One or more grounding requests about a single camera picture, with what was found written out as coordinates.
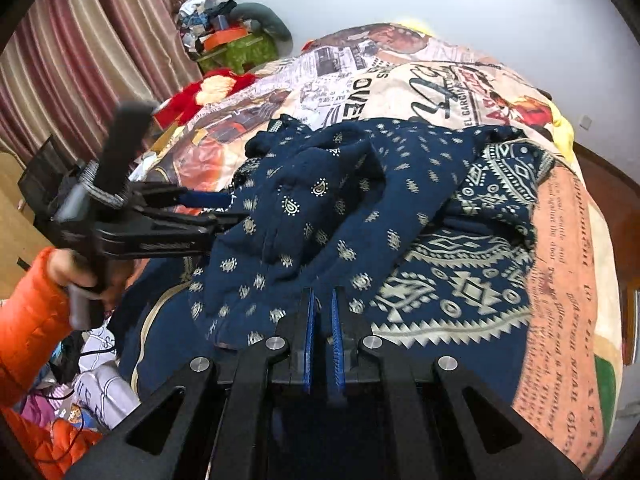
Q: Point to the light wooden board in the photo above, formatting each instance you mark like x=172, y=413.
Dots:
x=12, y=210

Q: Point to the person's orange jacket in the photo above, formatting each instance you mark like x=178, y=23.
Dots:
x=45, y=445

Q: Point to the printed blanket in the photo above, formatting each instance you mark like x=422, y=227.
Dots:
x=450, y=75

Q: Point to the red plush toy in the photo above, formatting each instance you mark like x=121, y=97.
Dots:
x=210, y=90

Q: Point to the green covered box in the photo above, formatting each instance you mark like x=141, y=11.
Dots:
x=245, y=55

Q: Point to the white printed cloth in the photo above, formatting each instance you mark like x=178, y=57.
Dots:
x=107, y=390

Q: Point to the white wall socket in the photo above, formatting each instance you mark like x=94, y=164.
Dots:
x=586, y=121

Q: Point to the person's left hand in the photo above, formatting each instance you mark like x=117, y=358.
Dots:
x=67, y=267

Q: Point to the pile of household clutter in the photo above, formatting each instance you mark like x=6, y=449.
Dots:
x=205, y=12

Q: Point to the striped red curtain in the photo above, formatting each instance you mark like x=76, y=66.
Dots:
x=90, y=50

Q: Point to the black chair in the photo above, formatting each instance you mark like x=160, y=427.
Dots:
x=47, y=170

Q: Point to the navy patterned hooded garment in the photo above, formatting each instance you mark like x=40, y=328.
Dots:
x=320, y=240

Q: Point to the orange box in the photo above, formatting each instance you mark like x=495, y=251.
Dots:
x=225, y=38

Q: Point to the yellow blanket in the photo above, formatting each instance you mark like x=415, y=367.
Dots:
x=562, y=130

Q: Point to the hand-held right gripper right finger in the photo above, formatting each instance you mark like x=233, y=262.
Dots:
x=336, y=340

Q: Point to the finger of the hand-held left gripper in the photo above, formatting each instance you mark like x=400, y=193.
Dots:
x=200, y=222
x=205, y=199

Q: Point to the grey pillow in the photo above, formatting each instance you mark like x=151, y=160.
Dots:
x=272, y=22

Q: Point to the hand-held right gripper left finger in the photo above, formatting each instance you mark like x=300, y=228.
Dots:
x=309, y=330

